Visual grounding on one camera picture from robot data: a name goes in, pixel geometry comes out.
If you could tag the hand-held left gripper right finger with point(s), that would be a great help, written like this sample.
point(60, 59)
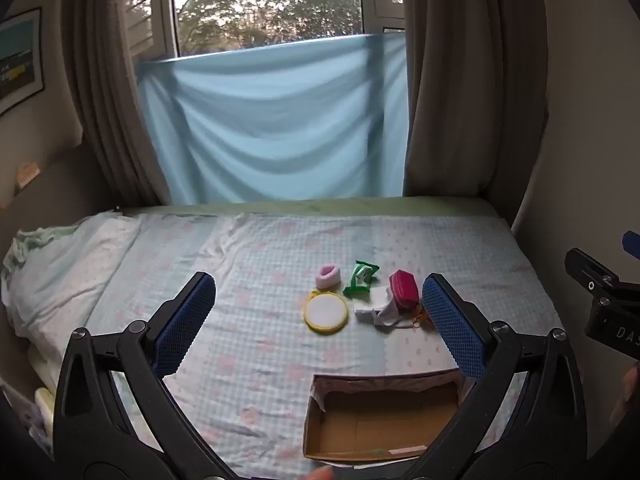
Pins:
point(452, 330)

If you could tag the person's right hand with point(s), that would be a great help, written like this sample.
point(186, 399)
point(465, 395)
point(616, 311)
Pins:
point(627, 395)

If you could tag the grey zigzag-edged cloth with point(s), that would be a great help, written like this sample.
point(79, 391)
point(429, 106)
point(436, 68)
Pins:
point(392, 312)

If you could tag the framed wall poster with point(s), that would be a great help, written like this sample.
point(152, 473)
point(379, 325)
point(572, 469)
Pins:
point(20, 60)

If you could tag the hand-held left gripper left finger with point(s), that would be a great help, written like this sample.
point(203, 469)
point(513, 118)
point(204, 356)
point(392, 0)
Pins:
point(185, 320)

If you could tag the magenta zipper pouch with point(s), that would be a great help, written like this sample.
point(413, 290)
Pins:
point(404, 287)

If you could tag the round yellow white compact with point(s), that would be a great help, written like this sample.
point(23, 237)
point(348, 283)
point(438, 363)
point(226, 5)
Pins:
point(326, 312)

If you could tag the small tan wooden object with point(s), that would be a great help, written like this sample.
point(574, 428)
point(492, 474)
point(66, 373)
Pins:
point(27, 175)

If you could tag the cardboard box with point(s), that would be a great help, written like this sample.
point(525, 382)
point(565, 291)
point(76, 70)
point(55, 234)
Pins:
point(370, 430)

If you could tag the green wet wipes packet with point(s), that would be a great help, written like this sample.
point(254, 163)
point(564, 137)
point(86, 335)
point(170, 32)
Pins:
point(361, 280)

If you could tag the orange pompom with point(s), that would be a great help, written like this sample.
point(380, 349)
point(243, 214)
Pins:
point(424, 318)

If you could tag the beige pleated curtain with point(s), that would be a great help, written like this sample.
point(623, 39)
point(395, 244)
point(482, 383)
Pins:
point(450, 110)
point(110, 110)

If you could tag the window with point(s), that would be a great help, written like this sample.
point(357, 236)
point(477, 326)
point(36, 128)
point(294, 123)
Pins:
point(250, 5)

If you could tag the light blue hanging cloth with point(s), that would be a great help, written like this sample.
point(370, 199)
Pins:
point(275, 125)

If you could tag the white floral quilt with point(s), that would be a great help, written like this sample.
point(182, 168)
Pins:
point(60, 280)

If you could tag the pink fluffy wristband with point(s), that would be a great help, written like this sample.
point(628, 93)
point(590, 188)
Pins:
point(327, 276)

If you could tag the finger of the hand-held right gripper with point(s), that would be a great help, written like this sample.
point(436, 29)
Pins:
point(592, 272)
point(632, 246)

